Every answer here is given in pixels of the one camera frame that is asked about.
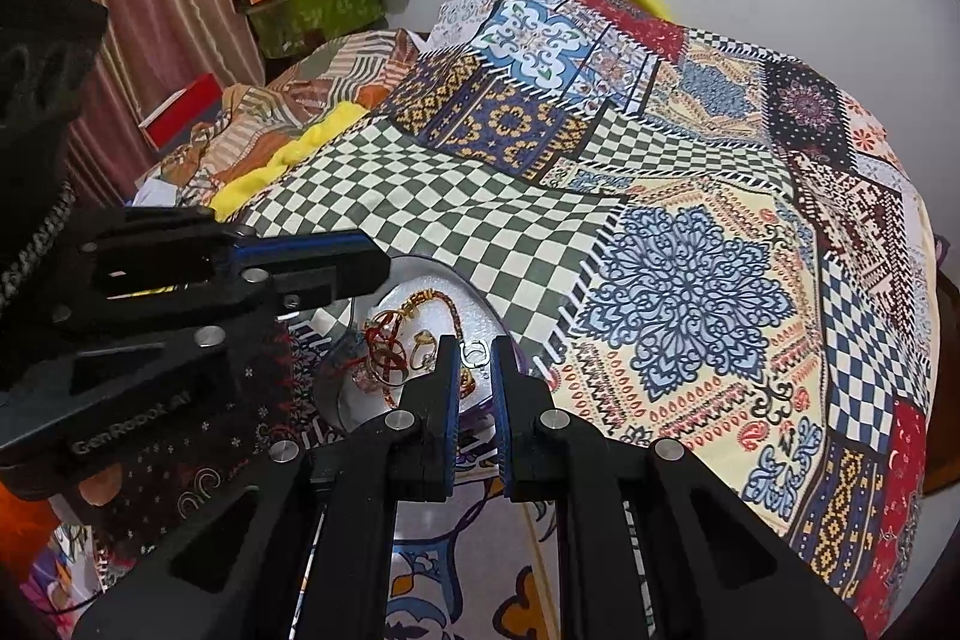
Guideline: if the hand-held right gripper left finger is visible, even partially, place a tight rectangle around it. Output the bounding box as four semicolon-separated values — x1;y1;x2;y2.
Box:
71;334;462;640

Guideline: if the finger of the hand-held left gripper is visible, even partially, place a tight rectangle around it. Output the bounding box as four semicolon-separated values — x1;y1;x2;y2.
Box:
51;269;392;332
124;205;392;275

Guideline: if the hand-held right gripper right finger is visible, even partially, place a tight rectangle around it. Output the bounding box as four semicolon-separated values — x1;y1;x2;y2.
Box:
489;336;890;640

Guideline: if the red string bracelet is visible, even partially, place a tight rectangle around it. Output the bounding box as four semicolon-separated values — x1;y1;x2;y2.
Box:
362;308;412;387

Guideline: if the heart-shaped tin box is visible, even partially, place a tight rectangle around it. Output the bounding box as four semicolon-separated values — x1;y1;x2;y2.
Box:
311;254;526;442

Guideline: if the gold beaded bracelet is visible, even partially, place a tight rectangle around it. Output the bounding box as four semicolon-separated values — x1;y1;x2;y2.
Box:
375;291;473;402

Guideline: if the yellow fleece cloth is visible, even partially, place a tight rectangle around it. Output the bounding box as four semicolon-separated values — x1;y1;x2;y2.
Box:
208;100;370;218

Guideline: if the red box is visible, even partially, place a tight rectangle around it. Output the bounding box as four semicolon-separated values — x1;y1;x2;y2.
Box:
139;72;226;151

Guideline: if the orange striped quilt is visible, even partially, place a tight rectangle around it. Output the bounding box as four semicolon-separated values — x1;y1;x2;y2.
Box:
146;29;421;185

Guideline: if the cluttered green stand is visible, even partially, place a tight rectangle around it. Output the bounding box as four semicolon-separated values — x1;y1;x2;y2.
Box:
240;0;388;59

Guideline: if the patchwork printed blanket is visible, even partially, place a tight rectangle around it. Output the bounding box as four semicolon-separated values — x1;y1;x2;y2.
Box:
97;0;940;640

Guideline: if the cartoon print sheet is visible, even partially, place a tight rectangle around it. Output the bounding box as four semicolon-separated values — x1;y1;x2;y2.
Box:
22;520;115;620

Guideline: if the grey braided cable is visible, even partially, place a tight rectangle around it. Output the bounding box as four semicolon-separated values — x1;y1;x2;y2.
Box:
0;182;77;313

